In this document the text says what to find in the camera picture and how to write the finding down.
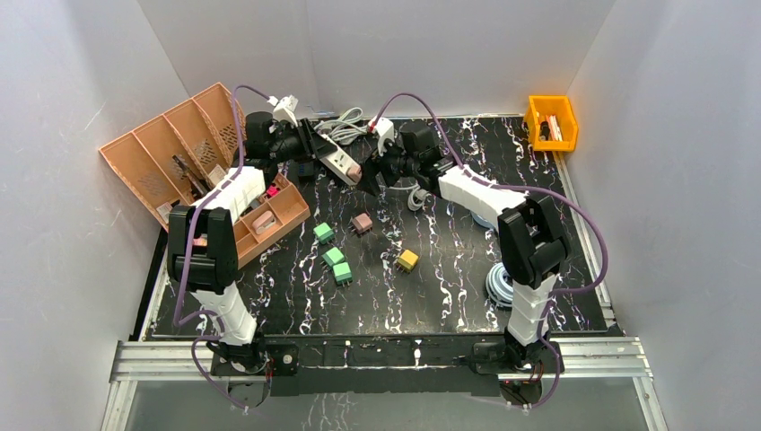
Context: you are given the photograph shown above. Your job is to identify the pink plug adapter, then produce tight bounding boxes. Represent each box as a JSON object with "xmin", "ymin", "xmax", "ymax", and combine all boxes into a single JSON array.
[{"xmin": 351, "ymin": 213, "xmax": 373, "ymax": 235}]

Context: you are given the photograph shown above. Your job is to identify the green plug adapter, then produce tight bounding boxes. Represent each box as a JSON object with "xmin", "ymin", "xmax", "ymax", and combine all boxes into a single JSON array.
[
  {"xmin": 321, "ymin": 247, "xmax": 346, "ymax": 268},
  {"xmin": 332, "ymin": 262, "xmax": 354, "ymax": 286}
]

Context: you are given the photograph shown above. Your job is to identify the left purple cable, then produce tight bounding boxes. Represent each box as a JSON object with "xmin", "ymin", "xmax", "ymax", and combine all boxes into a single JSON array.
[{"xmin": 172, "ymin": 84, "xmax": 275, "ymax": 411}]

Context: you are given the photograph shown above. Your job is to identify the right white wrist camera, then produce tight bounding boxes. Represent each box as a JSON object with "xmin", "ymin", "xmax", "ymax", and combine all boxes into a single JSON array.
[{"xmin": 367, "ymin": 116, "xmax": 395, "ymax": 156}]

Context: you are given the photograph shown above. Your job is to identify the round blue socket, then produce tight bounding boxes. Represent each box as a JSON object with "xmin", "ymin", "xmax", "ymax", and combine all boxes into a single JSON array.
[{"xmin": 471, "ymin": 212, "xmax": 496, "ymax": 231}]

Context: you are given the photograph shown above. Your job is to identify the pink file rack organizer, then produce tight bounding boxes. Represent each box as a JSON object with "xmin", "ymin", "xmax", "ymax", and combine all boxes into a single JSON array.
[{"xmin": 99, "ymin": 83, "xmax": 238, "ymax": 229}]

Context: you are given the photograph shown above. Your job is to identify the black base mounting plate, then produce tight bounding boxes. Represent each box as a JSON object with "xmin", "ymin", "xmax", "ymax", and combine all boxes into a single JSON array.
[{"xmin": 207, "ymin": 333, "xmax": 564, "ymax": 406}]

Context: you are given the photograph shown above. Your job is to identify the grey cable bundle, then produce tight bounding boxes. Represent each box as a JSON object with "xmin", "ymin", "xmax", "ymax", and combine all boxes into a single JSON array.
[{"xmin": 389, "ymin": 182, "xmax": 431, "ymax": 212}]

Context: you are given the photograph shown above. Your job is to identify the magenta item in tray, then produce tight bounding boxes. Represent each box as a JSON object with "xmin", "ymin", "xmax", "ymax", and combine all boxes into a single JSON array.
[{"xmin": 266, "ymin": 185, "xmax": 281, "ymax": 198}]

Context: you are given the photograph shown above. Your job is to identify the pink plug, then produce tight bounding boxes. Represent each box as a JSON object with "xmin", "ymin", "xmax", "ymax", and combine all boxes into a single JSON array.
[{"xmin": 346, "ymin": 164, "xmax": 363, "ymax": 183}]

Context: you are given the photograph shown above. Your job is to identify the pink stapler in tray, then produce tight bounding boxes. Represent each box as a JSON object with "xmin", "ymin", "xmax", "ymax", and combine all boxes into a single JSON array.
[{"xmin": 251, "ymin": 210, "xmax": 276, "ymax": 235}]

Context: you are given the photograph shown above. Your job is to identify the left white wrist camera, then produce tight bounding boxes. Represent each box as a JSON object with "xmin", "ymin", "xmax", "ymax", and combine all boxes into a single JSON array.
[{"xmin": 267, "ymin": 94, "xmax": 298, "ymax": 127}]

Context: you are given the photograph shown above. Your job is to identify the orange storage bin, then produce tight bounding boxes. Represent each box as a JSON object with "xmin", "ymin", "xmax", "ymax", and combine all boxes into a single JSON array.
[{"xmin": 523, "ymin": 95, "xmax": 579, "ymax": 153}]

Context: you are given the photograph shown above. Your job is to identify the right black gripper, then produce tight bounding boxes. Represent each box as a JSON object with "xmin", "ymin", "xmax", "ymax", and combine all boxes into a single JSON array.
[{"xmin": 356, "ymin": 133, "xmax": 420, "ymax": 198}]

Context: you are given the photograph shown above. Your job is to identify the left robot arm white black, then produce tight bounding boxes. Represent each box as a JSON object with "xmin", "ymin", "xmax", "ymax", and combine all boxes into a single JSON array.
[{"xmin": 167, "ymin": 111, "xmax": 337, "ymax": 374}]

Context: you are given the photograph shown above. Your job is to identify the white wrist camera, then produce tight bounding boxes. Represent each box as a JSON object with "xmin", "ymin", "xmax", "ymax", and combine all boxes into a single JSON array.
[
  {"xmin": 367, "ymin": 116, "xmax": 395, "ymax": 156},
  {"xmin": 267, "ymin": 94, "xmax": 298, "ymax": 127}
]

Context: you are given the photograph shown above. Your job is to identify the yellow plug adapter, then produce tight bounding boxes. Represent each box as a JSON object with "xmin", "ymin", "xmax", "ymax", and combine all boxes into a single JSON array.
[{"xmin": 396, "ymin": 250, "xmax": 419, "ymax": 273}]

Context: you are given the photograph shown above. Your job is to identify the coiled light blue cable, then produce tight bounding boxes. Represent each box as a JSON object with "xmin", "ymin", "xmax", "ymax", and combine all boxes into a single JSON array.
[{"xmin": 485, "ymin": 262, "xmax": 513, "ymax": 309}]

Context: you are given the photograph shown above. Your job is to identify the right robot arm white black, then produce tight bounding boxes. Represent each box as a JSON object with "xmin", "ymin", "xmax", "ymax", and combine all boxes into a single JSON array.
[{"xmin": 359, "ymin": 118, "xmax": 570, "ymax": 372}]

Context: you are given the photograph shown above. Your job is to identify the green plug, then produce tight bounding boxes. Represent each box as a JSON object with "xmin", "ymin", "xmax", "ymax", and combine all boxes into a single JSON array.
[{"xmin": 313, "ymin": 223, "xmax": 336, "ymax": 245}]

